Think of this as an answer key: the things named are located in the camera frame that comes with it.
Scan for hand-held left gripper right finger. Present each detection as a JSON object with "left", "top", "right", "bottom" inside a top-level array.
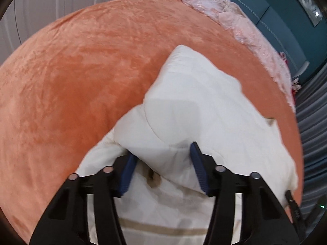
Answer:
[{"left": 189, "top": 141, "right": 299, "bottom": 245}]

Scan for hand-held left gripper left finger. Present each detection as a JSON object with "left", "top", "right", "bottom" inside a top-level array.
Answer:
[{"left": 29, "top": 154, "right": 139, "bottom": 245}]

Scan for white padded jacket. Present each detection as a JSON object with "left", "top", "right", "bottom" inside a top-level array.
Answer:
[{"left": 75, "top": 45, "right": 299, "bottom": 245}]

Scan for grey curtain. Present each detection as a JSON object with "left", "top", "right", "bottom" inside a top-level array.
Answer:
[{"left": 294, "top": 64, "right": 327, "bottom": 222}]

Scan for orange plush blanket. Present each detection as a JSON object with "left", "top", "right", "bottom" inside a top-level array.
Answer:
[{"left": 0, "top": 0, "right": 304, "bottom": 235}]

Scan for red and white cloth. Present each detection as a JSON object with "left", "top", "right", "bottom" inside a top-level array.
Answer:
[{"left": 280, "top": 52, "right": 301, "bottom": 93}]

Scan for pink lace bedding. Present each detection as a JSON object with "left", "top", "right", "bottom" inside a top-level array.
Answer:
[{"left": 167, "top": 0, "right": 297, "bottom": 108}]

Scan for teal padded headboard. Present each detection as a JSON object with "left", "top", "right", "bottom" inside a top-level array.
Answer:
[{"left": 222, "top": 0, "right": 320, "bottom": 87}]

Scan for white wardrobe doors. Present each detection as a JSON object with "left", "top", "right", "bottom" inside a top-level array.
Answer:
[{"left": 0, "top": 0, "right": 138, "bottom": 64}]

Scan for framed wall picture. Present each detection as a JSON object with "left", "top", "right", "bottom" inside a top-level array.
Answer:
[{"left": 289, "top": 0, "right": 324, "bottom": 27}]

